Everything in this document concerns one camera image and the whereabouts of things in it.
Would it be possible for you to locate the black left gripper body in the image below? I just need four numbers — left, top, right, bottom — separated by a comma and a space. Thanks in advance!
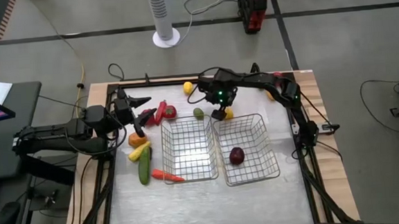
110, 89, 137, 127

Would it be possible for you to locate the long red chili pepper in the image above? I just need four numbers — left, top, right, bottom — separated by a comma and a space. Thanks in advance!
153, 99, 169, 126

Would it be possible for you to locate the dark red apple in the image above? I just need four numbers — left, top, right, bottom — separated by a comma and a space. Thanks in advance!
228, 146, 247, 166

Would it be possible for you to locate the black floor cable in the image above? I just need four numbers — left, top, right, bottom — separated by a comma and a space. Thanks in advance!
359, 78, 399, 137

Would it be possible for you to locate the black looped cable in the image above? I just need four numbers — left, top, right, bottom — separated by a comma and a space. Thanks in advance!
107, 62, 125, 82

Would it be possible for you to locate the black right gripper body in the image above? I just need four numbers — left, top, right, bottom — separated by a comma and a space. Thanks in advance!
206, 85, 239, 112

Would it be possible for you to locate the yellow lemon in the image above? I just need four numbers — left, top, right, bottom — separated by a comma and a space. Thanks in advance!
222, 107, 235, 121
182, 80, 194, 96

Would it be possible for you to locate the orange carrot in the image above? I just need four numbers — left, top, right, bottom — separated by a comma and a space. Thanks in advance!
150, 166, 186, 184

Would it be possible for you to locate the red and black toolbox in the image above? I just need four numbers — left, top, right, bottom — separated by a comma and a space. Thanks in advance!
236, 0, 270, 36

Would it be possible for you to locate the metal wire basket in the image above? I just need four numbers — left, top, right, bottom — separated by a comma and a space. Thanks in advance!
159, 113, 220, 185
211, 112, 282, 188

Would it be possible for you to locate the black aluminium table frame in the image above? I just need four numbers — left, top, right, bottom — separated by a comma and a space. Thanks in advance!
57, 66, 360, 224

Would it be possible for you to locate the green lime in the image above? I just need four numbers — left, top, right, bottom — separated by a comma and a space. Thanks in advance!
193, 107, 206, 121

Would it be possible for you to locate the black power connector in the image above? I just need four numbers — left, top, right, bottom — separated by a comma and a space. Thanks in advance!
319, 122, 341, 133

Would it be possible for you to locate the white fan cable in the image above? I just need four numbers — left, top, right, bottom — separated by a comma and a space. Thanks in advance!
164, 0, 241, 47

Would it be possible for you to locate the wooden table board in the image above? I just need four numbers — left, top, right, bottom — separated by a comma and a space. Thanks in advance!
54, 67, 362, 224

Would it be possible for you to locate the green cucumber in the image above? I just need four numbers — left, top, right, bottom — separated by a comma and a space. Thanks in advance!
136, 145, 153, 186

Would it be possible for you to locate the orange fruit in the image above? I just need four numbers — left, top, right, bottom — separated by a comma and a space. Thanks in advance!
127, 131, 149, 149

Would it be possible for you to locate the yellow floor cable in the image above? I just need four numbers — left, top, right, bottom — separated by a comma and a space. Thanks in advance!
33, 1, 89, 121

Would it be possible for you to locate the white tower fan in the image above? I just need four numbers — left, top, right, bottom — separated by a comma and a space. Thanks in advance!
145, 0, 181, 50

